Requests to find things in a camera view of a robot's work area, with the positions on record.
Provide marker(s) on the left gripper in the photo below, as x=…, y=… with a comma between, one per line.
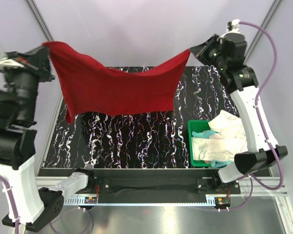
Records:
x=35, y=61

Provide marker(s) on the red t shirt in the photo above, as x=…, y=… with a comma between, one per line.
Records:
x=88, y=86

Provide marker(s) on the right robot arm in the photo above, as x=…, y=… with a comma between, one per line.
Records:
x=264, y=150

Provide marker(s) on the left aluminium frame post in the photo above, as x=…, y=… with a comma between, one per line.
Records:
x=39, y=19

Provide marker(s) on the teal t shirt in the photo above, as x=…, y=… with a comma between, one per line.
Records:
x=210, y=150

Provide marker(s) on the right aluminium frame post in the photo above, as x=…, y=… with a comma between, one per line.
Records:
x=265, y=23

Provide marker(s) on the right controller box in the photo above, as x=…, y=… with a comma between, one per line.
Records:
x=223, y=201

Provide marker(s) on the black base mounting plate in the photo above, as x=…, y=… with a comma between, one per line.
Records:
x=158, y=184

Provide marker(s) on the green plastic bin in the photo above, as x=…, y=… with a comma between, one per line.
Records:
x=198, y=125

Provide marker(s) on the left controller box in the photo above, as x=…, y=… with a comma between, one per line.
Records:
x=91, y=200

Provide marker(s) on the controller box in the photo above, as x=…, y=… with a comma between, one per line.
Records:
x=223, y=201
x=91, y=200

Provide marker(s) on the grey slotted cable duct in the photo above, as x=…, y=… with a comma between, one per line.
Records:
x=203, y=201

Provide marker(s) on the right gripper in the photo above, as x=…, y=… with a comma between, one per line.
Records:
x=200, y=51

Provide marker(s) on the aluminium frame post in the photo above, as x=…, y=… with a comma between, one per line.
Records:
x=265, y=23
x=39, y=19

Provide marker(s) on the aluminium front rail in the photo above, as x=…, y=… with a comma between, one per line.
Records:
x=244, y=186

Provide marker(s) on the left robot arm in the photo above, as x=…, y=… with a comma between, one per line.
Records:
x=28, y=205

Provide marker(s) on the cream white t shirt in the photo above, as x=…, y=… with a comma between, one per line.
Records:
x=224, y=139

